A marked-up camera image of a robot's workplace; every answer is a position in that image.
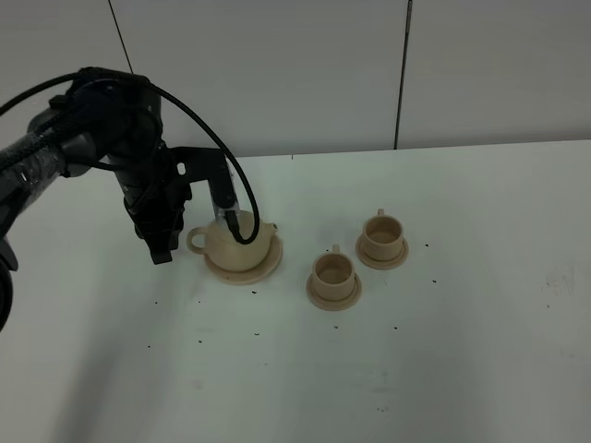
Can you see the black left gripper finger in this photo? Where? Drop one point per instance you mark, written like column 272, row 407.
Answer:
column 158, row 243
column 171, row 235

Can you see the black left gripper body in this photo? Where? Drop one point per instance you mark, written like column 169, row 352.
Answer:
column 143, row 182

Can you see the beige ceramic teapot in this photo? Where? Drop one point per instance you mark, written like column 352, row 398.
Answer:
column 216, row 242

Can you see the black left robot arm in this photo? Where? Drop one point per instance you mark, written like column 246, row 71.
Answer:
column 106, row 120

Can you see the beige teapot saucer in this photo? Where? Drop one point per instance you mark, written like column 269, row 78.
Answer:
column 250, row 276

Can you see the near beige teacup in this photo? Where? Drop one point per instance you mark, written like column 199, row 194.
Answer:
column 333, row 275

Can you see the beige teacup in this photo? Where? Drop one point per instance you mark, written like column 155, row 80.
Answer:
column 333, row 275
column 382, row 237

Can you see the near beige cup saucer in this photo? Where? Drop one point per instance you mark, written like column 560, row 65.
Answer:
column 348, row 301

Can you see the beige cup saucer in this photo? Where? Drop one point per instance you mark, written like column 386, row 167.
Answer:
column 348, row 301
column 382, row 264

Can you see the far beige teacup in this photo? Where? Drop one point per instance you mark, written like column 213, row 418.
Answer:
column 382, row 237

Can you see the far beige cup saucer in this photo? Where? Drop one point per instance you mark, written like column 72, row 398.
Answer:
column 382, row 264

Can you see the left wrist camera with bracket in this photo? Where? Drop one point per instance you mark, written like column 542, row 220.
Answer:
column 192, row 165

